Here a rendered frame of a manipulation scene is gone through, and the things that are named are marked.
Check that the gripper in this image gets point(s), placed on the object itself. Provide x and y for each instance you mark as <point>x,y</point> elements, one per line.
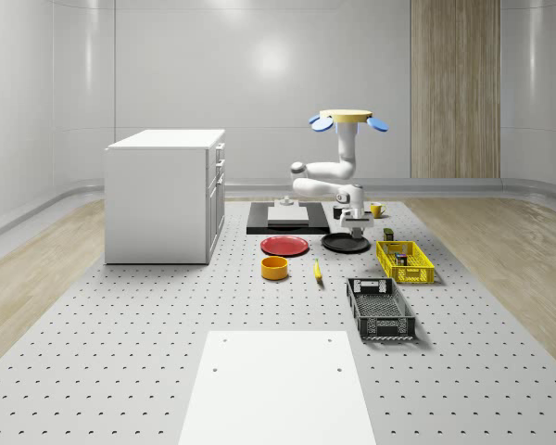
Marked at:
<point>354,222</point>

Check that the puzzle cube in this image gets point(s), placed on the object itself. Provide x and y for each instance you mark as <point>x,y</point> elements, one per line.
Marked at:
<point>401,259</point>

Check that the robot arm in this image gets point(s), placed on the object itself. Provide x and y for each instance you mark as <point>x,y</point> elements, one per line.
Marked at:
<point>346,148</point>

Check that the yellow mug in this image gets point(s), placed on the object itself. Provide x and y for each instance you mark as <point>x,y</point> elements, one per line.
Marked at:
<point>376,211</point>

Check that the black plate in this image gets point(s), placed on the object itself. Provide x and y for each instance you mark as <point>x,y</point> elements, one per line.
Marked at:
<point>338,245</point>

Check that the flat-sided can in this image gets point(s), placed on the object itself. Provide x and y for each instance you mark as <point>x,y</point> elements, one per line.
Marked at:
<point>388,234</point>

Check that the banana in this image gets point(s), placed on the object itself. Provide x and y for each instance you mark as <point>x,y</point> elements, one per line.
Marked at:
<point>318,271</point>

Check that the red plate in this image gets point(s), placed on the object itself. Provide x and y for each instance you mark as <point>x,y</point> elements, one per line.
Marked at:
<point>285,245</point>

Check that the yellow basket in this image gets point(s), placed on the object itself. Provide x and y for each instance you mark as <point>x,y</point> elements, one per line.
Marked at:
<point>414,273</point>

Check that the dark grey basket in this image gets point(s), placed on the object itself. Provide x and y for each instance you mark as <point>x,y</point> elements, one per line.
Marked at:
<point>380,310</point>

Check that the yellow bowl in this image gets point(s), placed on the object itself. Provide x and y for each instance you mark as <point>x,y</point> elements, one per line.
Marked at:
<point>274,271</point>

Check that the black stove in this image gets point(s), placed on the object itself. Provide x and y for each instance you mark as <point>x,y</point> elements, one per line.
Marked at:
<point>259,220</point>

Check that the drone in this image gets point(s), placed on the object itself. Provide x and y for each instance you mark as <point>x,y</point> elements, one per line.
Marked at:
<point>345,116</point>

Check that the white board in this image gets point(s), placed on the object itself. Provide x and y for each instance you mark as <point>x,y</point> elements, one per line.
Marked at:
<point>278,389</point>

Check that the white cabinet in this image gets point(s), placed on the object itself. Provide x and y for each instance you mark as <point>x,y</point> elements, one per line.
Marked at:
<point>157,204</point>

